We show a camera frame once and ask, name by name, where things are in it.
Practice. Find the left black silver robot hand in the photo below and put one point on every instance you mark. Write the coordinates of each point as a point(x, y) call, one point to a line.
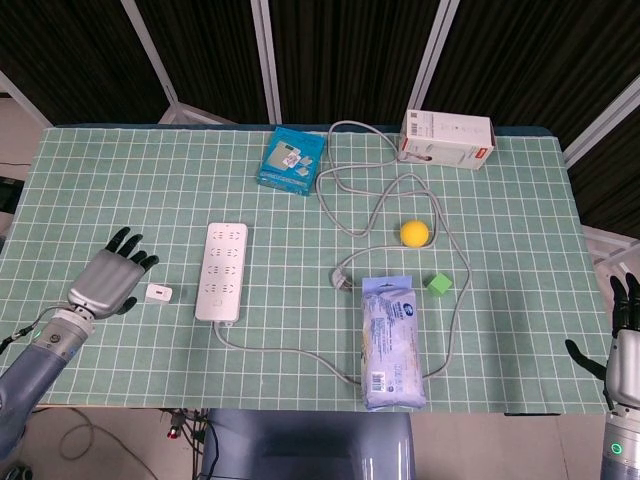
point(102, 285)

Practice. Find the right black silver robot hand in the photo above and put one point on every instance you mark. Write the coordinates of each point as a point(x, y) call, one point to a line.
point(627, 365)

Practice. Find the small white charger plug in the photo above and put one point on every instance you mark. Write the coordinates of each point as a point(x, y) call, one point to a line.
point(160, 293)

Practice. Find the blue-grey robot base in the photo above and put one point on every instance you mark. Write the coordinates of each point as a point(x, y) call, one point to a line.
point(310, 445)

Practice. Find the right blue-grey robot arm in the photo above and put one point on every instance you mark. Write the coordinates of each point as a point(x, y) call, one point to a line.
point(620, 445)

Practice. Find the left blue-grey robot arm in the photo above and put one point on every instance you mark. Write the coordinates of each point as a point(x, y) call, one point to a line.
point(30, 370)

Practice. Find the white power strip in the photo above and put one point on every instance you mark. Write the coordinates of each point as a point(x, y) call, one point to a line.
point(220, 300)

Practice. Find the green grid table mat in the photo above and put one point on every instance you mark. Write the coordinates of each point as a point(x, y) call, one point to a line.
point(125, 190)

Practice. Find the black box device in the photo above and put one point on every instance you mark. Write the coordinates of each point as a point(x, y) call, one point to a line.
point(9, 195)

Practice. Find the red emergency stop button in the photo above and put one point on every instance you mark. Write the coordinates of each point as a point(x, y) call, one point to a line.
point(173, 433)

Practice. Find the green cube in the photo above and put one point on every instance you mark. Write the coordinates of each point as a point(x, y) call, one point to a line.
point(439, 286)

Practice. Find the blue cardboard box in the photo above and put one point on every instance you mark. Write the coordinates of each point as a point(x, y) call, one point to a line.
point(292, 160)

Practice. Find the blue tissue pack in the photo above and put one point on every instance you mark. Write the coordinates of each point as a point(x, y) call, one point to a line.
point(392, 345)

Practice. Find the yellow foam ball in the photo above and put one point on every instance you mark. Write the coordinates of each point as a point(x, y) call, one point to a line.
point(414, 234)

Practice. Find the white desk lamp box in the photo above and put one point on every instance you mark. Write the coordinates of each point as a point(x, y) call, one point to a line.
point(450, 135)

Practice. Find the dark partition panel white frame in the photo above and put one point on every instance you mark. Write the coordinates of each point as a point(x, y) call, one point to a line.
point(615, 190)
point(75, 55)
point(210, 50)
point(525, 55)
point(350, 55)

